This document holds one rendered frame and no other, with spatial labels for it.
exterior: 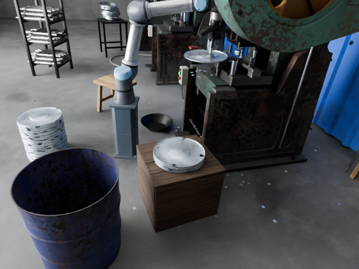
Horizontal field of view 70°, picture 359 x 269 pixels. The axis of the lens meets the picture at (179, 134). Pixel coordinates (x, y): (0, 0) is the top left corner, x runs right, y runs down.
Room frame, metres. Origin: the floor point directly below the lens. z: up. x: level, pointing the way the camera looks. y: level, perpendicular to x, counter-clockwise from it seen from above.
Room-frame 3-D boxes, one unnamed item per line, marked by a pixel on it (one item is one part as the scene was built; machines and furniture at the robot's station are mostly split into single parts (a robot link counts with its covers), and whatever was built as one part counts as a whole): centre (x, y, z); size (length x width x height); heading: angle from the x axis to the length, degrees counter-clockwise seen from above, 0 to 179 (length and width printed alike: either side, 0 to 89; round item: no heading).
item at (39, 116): (1.57, 1.00, 0.32); 0.29 x 0.29 x 0.01
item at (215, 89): (1.60, -0.59, 0.45); 0.92 x 0.12 x 0.90; 107
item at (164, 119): (2.07, 0.22, 0.04); 0.30 x 0.30 x 0.07
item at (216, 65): (1.77, -0.21, 0.72); 0.25 x 0.14 x 0.14; 107
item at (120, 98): (1.65, 0.41, 0.50); 0.15 x 0.15 x 0.10
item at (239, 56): (1.82, -0.38, 0.76); 0.15 x 0.09 x 0.05; 17
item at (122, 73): (1.65, 0.41, 0.62); 0.13 x 0.12 x 0.14; 178
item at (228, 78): (1.82, -0.38, 0.68); 0.45 x 0.30 x 0.06; 17
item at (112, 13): (4.48, 1.24, 0.40); 0.45 x 0.40 x 0.79; 29
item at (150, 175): (1.17, -0.01, 0.18); 0.40 x 0.38 x 0.35; 115
